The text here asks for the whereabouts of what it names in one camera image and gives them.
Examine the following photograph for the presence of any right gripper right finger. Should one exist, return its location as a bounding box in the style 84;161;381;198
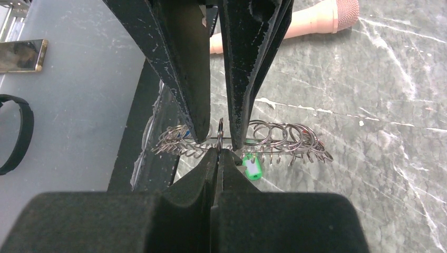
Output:
210;149;370;252

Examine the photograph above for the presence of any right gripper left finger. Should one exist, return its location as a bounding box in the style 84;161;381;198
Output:
1;148;219;252

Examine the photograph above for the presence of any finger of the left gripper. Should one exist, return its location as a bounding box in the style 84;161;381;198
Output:
105;0;210;143
218;1;294;150

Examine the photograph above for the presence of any metal disc with keyrings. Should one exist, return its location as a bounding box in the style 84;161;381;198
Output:
152;120;334;165

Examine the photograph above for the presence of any green key tag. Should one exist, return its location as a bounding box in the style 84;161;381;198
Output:
242;154;263;181

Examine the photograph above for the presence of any black base beam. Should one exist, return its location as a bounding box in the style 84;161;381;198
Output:
107;61;182;193

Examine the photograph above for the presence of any gold smartphone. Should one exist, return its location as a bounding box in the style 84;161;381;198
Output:
1;39;48;74

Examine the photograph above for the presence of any black wristband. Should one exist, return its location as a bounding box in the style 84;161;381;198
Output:
1;94;34;176

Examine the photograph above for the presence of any aluminium frame rail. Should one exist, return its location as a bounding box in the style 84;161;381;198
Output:
1;0;32;42

